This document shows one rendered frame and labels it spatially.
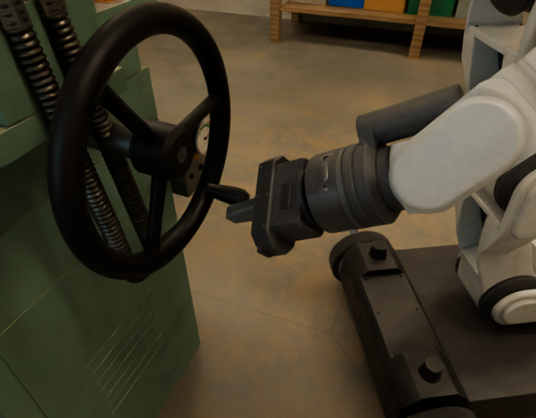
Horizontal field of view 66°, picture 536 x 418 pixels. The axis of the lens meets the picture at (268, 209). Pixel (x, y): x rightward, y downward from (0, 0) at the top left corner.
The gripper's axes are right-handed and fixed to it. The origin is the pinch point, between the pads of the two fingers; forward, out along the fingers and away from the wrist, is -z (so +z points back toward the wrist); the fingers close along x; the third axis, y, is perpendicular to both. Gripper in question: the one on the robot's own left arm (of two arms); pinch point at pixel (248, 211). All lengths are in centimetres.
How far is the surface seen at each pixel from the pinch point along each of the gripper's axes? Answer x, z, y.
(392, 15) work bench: 223, -40, -165
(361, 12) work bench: 226, -59, -155
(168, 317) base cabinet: -7, -45, -27
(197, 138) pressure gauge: 19.4, -18.4, -4.4
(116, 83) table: 10.0, -6.6, 17.7
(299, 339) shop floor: -5, -36, -68
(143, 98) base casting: 21.1, -19.7, 6.6
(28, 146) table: -1.7, -7.2, 23.5
